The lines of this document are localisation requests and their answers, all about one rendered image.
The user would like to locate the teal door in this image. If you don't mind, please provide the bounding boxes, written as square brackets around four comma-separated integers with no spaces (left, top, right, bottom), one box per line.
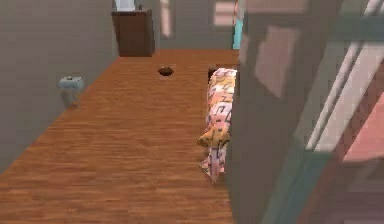
[232,18,244,51]

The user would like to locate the dark brown wooden cabinet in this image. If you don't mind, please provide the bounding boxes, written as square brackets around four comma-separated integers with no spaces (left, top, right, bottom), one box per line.
[111,9,156,58]

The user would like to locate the pale mirror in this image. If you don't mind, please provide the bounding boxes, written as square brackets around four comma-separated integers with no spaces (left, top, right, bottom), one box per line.
[114,0,136,12]

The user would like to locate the small dark brown bowl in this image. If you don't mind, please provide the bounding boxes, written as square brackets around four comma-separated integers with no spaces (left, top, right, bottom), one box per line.
[157,66,175,77]

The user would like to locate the bed with patterned colourful cover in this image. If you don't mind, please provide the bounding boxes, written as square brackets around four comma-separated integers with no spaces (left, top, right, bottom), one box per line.
[197,65,240,184]

